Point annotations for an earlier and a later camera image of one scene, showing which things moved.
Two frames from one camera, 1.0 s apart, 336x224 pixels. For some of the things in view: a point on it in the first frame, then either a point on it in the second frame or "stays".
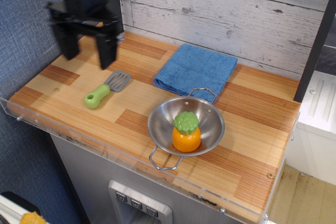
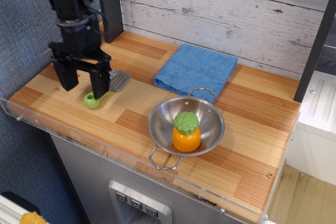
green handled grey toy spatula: x=117 y=81 stays
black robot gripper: x=90 y=1 to x=82 y=46
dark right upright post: x=316 y=51 stays
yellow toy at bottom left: x=33 y=217 stays
